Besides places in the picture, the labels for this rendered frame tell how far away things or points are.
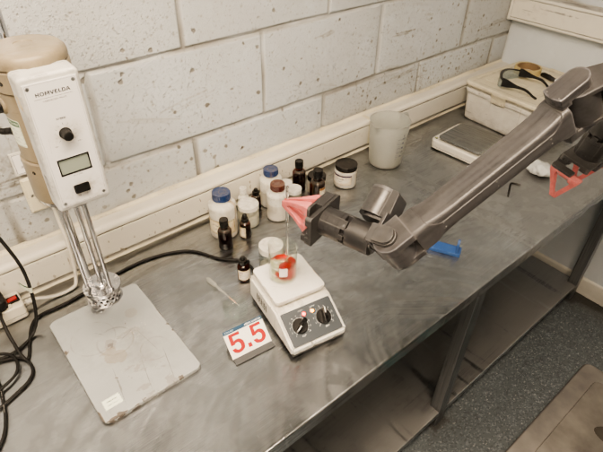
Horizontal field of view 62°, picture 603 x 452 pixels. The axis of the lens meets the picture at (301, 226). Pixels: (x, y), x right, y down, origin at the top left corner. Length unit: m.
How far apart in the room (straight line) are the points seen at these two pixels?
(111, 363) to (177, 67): 0.66
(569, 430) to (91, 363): 1.20
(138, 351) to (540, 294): 1.72
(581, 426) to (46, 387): 1.30
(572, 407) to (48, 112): 1.45
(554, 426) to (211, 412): 0.96
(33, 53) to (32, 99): 0.06
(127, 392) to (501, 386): 1.42
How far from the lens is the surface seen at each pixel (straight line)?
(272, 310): 1.04
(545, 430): 1.56
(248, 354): 1.05
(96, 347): 1.12
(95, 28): 1.14
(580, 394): 1.68
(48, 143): 0.75
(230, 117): 1.35
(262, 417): 0.98
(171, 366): 1.05
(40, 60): 0.74
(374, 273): 1.23
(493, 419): 1.97
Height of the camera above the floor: 1.59
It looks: 38 degrees down
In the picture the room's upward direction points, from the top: 1 degrees clockwise
